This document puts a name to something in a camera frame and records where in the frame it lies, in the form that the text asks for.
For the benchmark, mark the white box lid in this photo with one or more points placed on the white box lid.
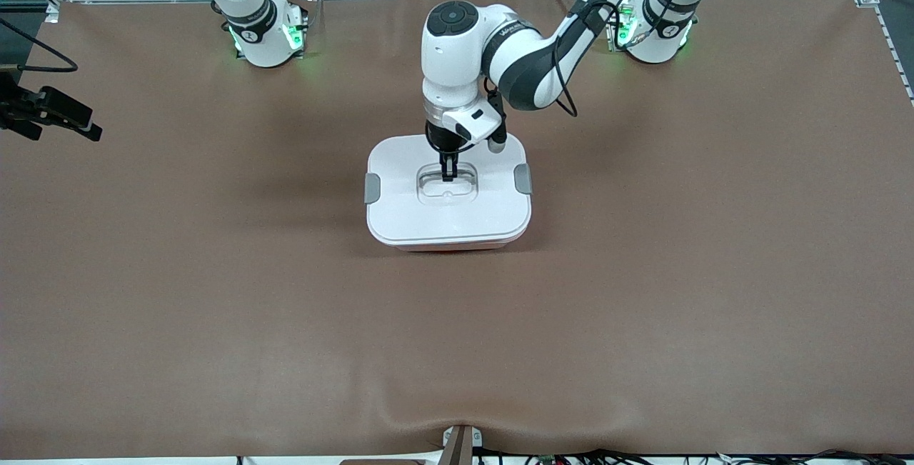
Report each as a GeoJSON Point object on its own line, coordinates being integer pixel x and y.
{"type": "Point", "coordinates": [400, 218]}

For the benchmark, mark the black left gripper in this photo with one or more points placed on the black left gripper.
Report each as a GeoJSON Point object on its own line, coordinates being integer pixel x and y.
{"type": "Point", "coordinates": [442, 140]}

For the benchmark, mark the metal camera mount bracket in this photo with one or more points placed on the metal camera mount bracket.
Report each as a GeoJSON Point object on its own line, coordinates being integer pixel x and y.
{"type": "Point", "coordinates": [460, 447]}

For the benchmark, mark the pink translucent plastic box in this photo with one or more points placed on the pink translucent plastic box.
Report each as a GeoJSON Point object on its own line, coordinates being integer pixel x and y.
{"type": "Point", "coordinates": [457, 247]}

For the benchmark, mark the brown table mat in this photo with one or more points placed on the brown table mat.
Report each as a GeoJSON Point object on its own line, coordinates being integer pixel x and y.
{"type": "Point", "coordinates": [457, 351]}

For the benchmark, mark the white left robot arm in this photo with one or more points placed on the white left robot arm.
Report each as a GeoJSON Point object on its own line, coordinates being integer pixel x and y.
{"type": "Point", "coordinates": [446, 65]}

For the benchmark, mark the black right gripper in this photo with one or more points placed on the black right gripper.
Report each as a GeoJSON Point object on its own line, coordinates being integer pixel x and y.
{"type": "Point", "coordinates": [21, 104]}

